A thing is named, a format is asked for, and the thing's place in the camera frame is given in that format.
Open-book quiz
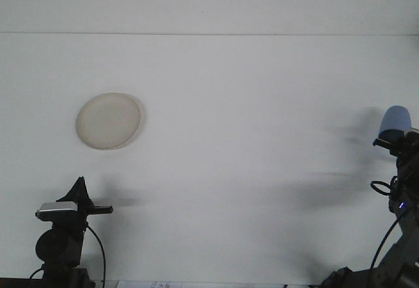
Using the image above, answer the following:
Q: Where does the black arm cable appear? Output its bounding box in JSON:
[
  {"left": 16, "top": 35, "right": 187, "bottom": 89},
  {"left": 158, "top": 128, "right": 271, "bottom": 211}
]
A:
[
  {"left": 29, "top": 224, "right": 107, "bottom": 285},
  {"left": 369, "top": 179, "right": 409, "bottom": 276}
]

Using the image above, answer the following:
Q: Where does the pale blue cup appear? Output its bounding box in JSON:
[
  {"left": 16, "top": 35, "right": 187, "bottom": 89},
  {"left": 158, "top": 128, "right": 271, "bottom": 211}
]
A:
[{"left": 378, "top": 105, "right": 412, "bottom": 141}]

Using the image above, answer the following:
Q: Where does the pale round plate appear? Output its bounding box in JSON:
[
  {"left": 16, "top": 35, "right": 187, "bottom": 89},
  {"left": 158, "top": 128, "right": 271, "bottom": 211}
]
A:
[{"left": 75, "top": 92, "right": 142, "bottom": 151}]

